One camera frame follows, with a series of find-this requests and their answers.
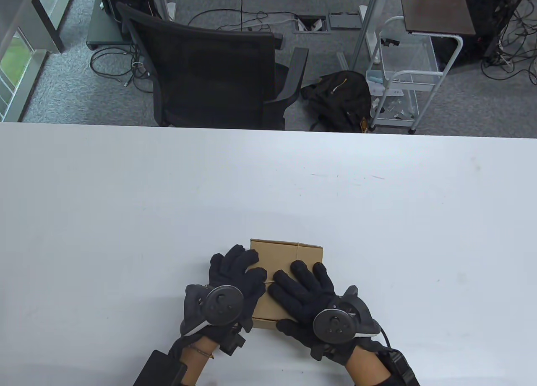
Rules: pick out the person's left hand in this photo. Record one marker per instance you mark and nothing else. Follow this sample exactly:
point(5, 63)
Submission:
point(243, 268)

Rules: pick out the person's right hand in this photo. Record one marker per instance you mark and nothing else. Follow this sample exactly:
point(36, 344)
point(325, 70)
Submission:
point(302, 293)

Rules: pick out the brown cardboard box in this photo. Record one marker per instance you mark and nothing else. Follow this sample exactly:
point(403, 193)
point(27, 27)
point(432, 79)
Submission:
point(277, 256)

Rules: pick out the person's right forearm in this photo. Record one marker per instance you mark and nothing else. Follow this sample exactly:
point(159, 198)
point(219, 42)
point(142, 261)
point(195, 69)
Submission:
point(371, 369)

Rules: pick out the person's left forearm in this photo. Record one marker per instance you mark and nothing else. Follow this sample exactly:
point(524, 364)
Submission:
point(199, 365)

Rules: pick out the open floor outlet box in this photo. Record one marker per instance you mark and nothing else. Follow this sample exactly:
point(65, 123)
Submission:
point(310, 24)

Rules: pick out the grey handheld controller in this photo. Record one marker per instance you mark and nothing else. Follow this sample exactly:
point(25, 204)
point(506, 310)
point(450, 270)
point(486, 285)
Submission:
point(222, 304)
point(335, 325)

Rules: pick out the black mesh office chair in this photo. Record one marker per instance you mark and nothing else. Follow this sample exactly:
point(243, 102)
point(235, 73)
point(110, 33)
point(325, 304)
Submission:
point(209, 75)

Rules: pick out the black backpack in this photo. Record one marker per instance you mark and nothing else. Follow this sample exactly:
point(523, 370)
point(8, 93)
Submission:
point(340, 96)

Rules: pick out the light blue cloth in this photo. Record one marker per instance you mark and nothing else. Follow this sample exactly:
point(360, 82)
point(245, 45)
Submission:
point(375, 79)

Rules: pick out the small black clamp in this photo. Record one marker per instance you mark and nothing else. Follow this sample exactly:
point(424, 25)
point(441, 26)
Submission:
point(390, 43)

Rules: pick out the grey floor cover plate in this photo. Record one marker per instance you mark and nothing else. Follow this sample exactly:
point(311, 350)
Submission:
point(344, 21)

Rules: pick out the grey metal desk leg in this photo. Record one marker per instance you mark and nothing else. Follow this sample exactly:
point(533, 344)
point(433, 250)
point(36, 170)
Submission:
point(364, 29)

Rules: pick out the grey base platform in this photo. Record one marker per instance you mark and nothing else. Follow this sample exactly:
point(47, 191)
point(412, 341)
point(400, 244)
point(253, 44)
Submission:
point(102, 29)

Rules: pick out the dark brown desk top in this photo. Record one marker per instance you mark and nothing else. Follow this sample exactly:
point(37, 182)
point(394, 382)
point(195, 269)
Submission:
point(436, 8)

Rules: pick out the grey pillar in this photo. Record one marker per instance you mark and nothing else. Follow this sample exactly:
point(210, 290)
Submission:
point(33, 21)

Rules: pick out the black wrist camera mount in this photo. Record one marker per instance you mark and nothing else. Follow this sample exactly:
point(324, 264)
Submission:
point(231, 342)

